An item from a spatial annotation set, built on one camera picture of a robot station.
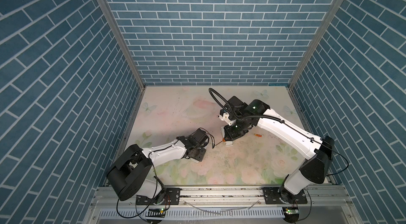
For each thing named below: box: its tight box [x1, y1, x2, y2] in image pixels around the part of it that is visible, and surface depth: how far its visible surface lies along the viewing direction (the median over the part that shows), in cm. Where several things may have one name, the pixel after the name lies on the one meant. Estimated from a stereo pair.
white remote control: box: [224, 140, 234, 147], surface depth 93 cm
